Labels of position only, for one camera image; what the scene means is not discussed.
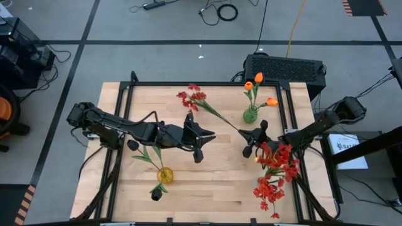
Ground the black computer tower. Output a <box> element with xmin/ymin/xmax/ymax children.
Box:
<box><xmin>241</xmin><ymin>53</ymin><xmax>327</xmax><ymax>102</ymax></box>

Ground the green glass vase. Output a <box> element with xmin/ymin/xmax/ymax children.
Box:
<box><xmin>242</xmin><ymin>104</ymin><xmax>260</xmax><ymax>124</ymax></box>

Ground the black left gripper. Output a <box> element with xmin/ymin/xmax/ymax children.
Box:
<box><xmin>182</xmin><ymin>112</ymin><xmax>217</xmax><ymax>164</ymax></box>

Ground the black power strip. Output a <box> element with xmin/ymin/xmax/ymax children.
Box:
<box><xmin>143</xmin><ymin>0</ymin><xmax>166</xmax><ymax>11</ymax></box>

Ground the thin black floor cable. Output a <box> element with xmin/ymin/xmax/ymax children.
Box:
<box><xmin>198</xmin><ymin>0</ymin><xmax>235</xmax><ymax>26</ymax></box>

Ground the hazard-striped black floor mat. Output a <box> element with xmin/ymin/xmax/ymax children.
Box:
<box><xmin>341</xmin><ymin>0</ymin><xmax>388</xmax><ymax>18</ymax></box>
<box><xmin>0</xmin><ymin>183</ymin><xmax>37</xmax><ymax>226</ymax></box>

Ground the black power cable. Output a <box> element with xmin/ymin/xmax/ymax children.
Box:
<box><xmin>253</xmin><ymin>0</ymin><xmax>269</xmax><ymax>54</ymax></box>

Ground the black equipment cart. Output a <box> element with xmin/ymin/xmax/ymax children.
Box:
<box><xmin>0</xmin><ymin>15</ymin><xmax>57</xmax><ymax>90</ymax></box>

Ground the orange black shop vacuum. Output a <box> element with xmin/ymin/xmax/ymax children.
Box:
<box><xmin>0</xmin><ymin>84</ymin><xmax>31</xmax><ymax>153</ymax></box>

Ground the yellow power cable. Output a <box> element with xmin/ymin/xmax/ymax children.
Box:
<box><xmin>285</xmin><ymin>0</ymin><xmax>307</xmax><ymax>58</ymax></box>

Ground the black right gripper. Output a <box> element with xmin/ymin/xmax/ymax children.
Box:
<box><xmin>239</xmin><ymin>119</ymin><xmax>277</xmax><ymax>159</ymax></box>

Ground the black metal table frame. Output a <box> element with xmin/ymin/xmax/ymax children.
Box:
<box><xmin>71</xmin><ymin>70</ymin><xmax>339</xmax><ymax>224</ymax></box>

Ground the black device on stand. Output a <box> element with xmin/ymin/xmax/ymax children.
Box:
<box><xmin>388</xmin><ymin>57</ymin><xmax>402</xmax><ymax>90</ymax></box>

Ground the yellow textured glass vase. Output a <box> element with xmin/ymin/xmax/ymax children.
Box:
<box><xmin>156</xmin><ymin>166</ymin><xmax>175</xmax><ymax>185</ymax></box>

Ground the coiled black cable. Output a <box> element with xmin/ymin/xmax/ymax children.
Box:
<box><xmin>216</xmin><ymin>3</ymin><xmax>239</xmax><ymax>22</ymax></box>

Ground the white printed paper sheet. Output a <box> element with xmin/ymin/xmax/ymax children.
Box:
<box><xmin>328</xmin><ymin>133</ymin><xmax>369</xmax><ymax>171</ymax></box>

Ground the black side stand frame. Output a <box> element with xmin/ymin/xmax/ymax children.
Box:
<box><xmin>320</xmin><ymin>124</ymin><xmax>402</xmax><ymax>205</ymax></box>

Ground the black artificial tulip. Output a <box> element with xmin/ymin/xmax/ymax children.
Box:
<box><xmin>149</xmin><ymin>179</ymin><xmax>170</xmax><ymax>202</ymax></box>
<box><xmin>126</xmin><ymin>139</ymin><xmax>165</xmax><ymax>173</ymax></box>
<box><xmin>152</xmin><ymin>144</ymin><xmax>166</xmax><ymax>170</ymax></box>

